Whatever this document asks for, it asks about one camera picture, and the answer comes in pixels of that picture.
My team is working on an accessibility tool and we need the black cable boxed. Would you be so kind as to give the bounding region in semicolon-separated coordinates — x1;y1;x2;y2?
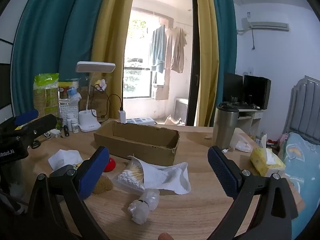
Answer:
90;84;124;120

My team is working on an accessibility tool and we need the cardboard box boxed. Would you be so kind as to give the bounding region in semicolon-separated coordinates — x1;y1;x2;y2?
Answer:
93;120;180;167

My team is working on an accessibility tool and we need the small yellow white toy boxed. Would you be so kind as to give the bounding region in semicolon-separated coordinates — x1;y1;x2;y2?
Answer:
94;79;107;92

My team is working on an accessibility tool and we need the white perforated basket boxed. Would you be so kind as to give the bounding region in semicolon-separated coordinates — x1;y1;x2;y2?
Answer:
59;99;80;125

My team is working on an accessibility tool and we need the wide yellow curtain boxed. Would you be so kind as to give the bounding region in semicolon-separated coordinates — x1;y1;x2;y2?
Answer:
91;0;138;120

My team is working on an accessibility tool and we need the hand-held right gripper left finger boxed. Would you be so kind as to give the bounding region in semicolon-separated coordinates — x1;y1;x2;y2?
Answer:
26;146;110;240

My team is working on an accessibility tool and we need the brown fuzzy pad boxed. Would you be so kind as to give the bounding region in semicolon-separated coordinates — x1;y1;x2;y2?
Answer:
92;174;113;195

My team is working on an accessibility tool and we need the white balcony unit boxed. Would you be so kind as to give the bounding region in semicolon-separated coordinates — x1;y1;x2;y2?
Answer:
174;97;189;124

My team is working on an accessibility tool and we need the hanging beige shirt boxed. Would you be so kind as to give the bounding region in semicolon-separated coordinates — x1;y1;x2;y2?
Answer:
165;26;187;73

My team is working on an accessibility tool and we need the narrow teal curtain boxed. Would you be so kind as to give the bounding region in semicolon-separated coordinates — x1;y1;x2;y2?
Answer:
210;0;237;108

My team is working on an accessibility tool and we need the blue white bundle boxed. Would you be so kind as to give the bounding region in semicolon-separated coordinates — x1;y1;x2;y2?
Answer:
67;87;82;102

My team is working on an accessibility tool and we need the white computer desk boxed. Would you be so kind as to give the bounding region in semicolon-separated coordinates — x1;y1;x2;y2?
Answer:
236;105;264;130

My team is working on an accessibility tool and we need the wide teal curtain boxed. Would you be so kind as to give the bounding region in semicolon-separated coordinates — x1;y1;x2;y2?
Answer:
11;0;110;117

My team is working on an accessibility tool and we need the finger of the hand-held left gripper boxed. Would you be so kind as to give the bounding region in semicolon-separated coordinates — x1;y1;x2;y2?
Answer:
15;114;58;143
14;109;40;126

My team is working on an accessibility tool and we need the brown carton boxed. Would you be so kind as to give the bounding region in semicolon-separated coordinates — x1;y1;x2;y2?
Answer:
79;86;110;120

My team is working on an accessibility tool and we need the grey headboard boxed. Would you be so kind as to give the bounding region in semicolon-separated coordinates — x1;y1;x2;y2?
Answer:
282;75;320;145

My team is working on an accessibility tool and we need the white power strip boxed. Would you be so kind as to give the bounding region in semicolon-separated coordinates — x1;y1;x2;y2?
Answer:
126;117;155;126

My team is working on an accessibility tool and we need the hanging blue shirt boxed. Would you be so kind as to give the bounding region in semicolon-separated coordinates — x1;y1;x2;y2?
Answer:
149;25;167;73

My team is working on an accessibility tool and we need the bag of cotton swabs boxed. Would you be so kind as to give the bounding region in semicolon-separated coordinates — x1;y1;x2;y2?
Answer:
111;155;147;195

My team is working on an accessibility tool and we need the yellow tissue pack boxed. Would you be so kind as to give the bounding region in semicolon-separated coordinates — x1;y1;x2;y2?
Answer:
250;147;286;178

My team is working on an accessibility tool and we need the clear bubble wrap bundle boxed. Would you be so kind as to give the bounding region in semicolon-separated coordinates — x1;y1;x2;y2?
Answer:
127;188;160;225

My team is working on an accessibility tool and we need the green packet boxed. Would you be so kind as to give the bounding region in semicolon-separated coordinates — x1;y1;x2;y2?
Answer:
34;73;60;119

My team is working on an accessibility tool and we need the white air conditioner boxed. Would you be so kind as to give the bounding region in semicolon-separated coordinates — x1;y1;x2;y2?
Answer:
241;17;290;32

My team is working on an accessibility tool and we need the red round object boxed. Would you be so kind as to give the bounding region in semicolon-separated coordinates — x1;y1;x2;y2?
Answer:
103;157;116;172

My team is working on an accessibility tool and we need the steel tumbler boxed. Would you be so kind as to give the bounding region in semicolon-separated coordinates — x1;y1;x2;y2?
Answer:
212;102;240;150

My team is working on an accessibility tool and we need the white tissue paper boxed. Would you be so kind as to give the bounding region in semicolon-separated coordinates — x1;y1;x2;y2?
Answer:
48;149;83;172

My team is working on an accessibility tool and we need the blue printed blanket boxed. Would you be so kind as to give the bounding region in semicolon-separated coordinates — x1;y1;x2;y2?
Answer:
277;132;320;240

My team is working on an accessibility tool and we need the black monitor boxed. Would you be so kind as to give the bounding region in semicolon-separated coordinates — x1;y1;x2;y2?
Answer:
223;72;244;104
242;75;272;110

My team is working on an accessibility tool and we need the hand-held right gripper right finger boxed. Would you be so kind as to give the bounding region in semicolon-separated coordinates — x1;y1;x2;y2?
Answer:
207;145;299;240

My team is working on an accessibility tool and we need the white desk lamp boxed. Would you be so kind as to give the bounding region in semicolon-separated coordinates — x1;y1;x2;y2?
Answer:
76;61;116;133

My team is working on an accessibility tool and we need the white plastic bag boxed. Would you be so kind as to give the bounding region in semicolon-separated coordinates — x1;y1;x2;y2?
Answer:
229;132;254;153

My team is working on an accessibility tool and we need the narrow yellow curtain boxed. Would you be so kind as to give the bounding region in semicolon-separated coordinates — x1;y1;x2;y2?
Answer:
194;0;218;127

